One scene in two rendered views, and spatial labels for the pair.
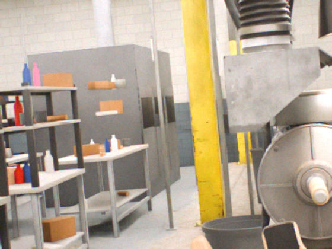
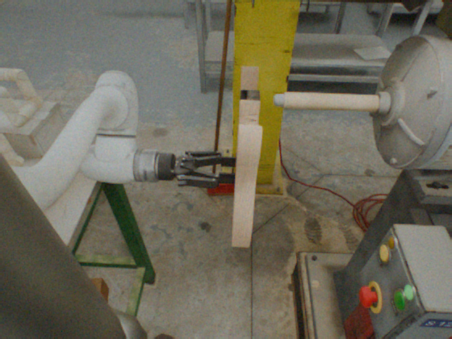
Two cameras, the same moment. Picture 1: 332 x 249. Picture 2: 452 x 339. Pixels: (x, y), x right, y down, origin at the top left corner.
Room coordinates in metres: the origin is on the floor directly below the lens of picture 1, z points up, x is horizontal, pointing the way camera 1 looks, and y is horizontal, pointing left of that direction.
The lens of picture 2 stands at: (1.33, -0.74, 1.60)
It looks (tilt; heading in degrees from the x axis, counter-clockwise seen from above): 46 degrees down; 86
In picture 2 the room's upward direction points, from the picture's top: straight up
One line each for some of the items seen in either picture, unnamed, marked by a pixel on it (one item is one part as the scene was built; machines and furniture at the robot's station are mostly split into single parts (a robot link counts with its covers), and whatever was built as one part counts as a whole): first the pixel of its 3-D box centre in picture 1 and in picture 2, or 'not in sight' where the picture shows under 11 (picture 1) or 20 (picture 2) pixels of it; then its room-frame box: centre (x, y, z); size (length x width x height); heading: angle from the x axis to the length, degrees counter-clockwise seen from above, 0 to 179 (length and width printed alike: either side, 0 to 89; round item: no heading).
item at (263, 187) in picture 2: not in sight; (252, 169); (1.61, 0.78, 0.02); 0.40 x 0.40 x 0.02; 83
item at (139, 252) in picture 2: not in sight; (132, 235); (0.97, 0.01, 0.45); 0.05 x 0.05 x 0.90; 83
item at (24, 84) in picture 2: not in sight; (27, 91); (0.84, 0.02, 1.15); 0.03 x 0.03 x 0.09
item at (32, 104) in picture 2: not in sight; (27, 109); (0.85, -0.02, 1.12); 0.11 x 0.03 x 0.03; 81
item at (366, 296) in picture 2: not in sight; (370, 296); (1.63, -0.51, 0.97); 0.04 x 0.04 x 0.04; 83
